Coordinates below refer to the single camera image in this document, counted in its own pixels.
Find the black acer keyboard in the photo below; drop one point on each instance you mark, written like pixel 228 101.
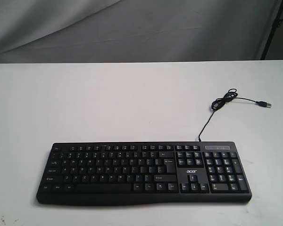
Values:
pixel 132 173

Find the grey backdrop cloth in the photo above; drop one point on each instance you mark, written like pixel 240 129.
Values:
pixel 115 31

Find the black tripod stand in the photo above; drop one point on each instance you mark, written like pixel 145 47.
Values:
pixel 274 46

